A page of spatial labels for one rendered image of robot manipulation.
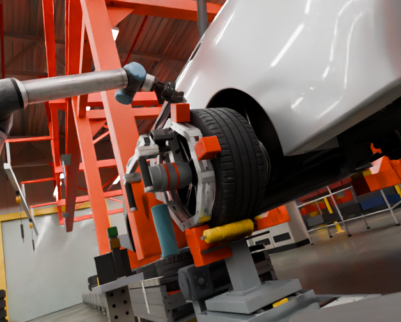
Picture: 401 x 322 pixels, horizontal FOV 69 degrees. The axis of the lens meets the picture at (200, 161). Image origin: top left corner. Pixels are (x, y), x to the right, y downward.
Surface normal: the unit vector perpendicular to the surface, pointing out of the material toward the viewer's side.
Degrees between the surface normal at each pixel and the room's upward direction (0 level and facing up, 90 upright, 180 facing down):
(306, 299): 90
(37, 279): 90
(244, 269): 90
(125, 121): 90
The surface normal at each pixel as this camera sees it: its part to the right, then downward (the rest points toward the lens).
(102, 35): 0.39, -0.39
